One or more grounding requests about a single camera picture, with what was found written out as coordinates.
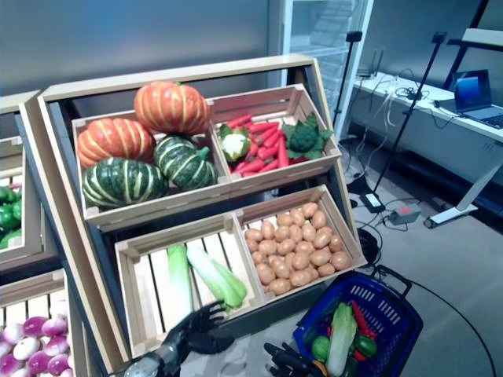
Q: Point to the green broccoli with leaves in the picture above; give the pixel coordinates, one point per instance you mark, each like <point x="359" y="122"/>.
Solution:
<point x="303" y="138"/>

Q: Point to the white cauliflower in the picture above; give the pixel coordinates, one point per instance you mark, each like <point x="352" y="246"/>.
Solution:
<point x="234" y="144"/>

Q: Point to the black frame with wood panel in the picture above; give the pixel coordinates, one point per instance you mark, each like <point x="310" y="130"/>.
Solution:
<point x="481" y="39"/>

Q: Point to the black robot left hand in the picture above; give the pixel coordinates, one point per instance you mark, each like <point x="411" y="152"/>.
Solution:
<point x="188" y="331"/>

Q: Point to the wooden crate with potatoes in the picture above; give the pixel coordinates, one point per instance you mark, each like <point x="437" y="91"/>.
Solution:
<point x="342" y="220"/>

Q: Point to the white desk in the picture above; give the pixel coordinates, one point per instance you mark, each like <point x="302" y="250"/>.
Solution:
<point x="432" y="129"/>

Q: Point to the napa cabbage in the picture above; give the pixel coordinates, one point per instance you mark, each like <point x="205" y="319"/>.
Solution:
<point x="341" y="337"/>

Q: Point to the wooden crate with leeks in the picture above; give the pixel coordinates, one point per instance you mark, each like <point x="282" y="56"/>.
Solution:
<point x="157" y="282"/>

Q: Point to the wooden crate with peppers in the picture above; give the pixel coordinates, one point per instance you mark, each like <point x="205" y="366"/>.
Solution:
<point x="29" y="220"/>

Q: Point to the blue plastic shopping basket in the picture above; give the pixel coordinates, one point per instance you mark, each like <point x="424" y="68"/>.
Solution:
<point x="393" y="326"/>

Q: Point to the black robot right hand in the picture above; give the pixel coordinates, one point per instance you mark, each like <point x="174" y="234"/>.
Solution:
<point x="287" y="363"/>

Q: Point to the dark green bell pepper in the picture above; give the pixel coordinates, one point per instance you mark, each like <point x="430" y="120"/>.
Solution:
<point x="365" y="345"/>

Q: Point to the wooden crate with turnips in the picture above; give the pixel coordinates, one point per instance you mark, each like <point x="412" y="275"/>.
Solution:
<point x="35" y="290"/>

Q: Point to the open grey laptop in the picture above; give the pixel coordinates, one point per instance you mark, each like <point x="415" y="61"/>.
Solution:
<point x="473" y="98"/>

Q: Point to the tall black tripod stand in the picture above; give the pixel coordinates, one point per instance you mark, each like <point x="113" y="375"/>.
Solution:
<point x="416" y="102"/>

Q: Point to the red chilli pepper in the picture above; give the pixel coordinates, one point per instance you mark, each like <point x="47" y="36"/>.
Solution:
<point x="359" y="316"/>

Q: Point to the short black tripod stand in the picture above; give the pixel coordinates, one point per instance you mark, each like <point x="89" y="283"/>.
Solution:
<point x="348" y="70"/>

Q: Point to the wooden crate with carrots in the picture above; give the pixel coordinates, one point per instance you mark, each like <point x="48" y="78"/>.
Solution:
<point x="310" y="98"/>

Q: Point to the brown potato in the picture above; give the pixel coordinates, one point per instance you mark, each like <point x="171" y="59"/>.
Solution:
<point x="322" y="237"/>
<point x="300" y="278"/>
<point x="267" y="247"/>
<point x="254" y="235"/>
<point x="279" y="286"/>
<point x="320" y="257"/>
<point x="336" y="243"/>
<point x="285" y="219"/>
<point x="308" y="232"/>
<point x="265" y="274"/>
<point x="318" y="219"/>
<point x="281" y="269"/>
<point x="304" y="247"/>
<point x="281" y="233"/>
<point x="268" y="230"/>
<point x="286" y="246"/>
<point x="252" y="246"/>
<point x="340" y="260"/>
<point x="326" y="269"/>
<point x="300" y="260"/>
<point x="309" y="209"/>
<point x="258" y="257"/>
<point x="295" y="233"/>
<point x="297" y="217"/>

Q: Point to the black power brick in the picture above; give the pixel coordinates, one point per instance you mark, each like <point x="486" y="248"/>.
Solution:
<point x="372" y="202"/>

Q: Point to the green leafy leek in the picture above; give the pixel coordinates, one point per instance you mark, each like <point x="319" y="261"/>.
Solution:
<point x="218" y="277"/>

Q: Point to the large wooden display stand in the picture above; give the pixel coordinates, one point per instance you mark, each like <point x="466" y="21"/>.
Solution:
<point x="74" y="220"/>

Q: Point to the purple white turnip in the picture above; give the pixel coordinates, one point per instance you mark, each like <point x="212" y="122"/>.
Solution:
<point x="38" y="361"/>
<point x="54" y="326"/>
<point x="34" y="326"/>
<point x="58" y="363"/>
<point x="8" y="364"/>
<point x="4" y="349"/>
<point x="57" y="345"/>
<point x="26" y="348"/>
<point x="13" y="333"/>

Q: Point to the large orange pumpkin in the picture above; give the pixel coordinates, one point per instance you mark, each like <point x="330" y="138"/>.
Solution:
<point x="171" y="107"/>

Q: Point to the wooden crate with pumpkins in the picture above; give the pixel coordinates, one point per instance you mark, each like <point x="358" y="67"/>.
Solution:
<point x="157" y="204"/>

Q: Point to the small green striped pumpkin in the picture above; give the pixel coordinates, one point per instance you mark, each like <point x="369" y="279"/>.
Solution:
<point x="184" y="162"/>

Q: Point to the large green striped pumpkin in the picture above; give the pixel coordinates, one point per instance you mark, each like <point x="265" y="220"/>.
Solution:
<point x="122" y="182"/>

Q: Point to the flat orange pumpkin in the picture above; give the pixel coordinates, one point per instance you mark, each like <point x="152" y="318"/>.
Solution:
<point x="114" y="140"/>

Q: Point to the pale straight leek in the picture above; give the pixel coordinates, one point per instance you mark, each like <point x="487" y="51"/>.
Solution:
<point x="178" y="275"/>

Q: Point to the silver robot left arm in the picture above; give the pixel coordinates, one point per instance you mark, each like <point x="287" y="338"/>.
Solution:
<point x="143" y="367"/>

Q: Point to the grey dock device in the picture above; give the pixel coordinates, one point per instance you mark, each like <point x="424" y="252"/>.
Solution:
<point x="369" y="64"/>

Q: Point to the grey box with red top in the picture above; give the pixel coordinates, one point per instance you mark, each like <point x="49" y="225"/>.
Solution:
<point x="405" y="214"/>

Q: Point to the light green bell pepper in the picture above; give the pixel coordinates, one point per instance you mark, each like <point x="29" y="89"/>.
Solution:
<point x="320" y="348"/>

